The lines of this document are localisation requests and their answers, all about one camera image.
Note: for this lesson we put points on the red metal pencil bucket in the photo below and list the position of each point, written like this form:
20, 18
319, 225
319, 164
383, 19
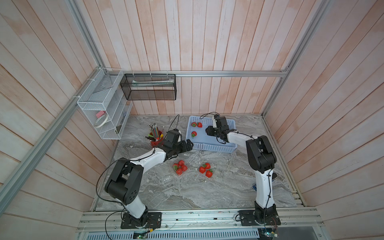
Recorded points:
158, 141

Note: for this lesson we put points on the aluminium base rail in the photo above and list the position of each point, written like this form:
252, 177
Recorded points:
200, 219

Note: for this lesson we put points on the pink sticky note pad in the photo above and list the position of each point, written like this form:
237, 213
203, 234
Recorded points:
99, 114

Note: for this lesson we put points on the light blue perforated plastic basket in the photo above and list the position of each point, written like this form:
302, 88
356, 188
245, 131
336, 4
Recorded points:
204, 142

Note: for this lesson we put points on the black mesh wall basket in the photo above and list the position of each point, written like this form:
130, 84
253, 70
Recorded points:
149, 87

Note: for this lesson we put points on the white wire mesh shelf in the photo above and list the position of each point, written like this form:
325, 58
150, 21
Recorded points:
104, 93

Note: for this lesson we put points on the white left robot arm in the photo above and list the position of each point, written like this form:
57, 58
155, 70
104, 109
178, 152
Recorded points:
125, 180

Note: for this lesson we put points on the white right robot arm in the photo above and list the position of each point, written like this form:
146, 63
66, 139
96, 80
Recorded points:
261, 158

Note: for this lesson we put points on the white tape roll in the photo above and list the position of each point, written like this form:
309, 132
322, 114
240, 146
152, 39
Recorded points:
101, 121

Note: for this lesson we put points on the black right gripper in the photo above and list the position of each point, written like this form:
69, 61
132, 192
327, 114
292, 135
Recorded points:
208, 131

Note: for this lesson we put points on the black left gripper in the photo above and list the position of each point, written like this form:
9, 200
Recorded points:
184, 148

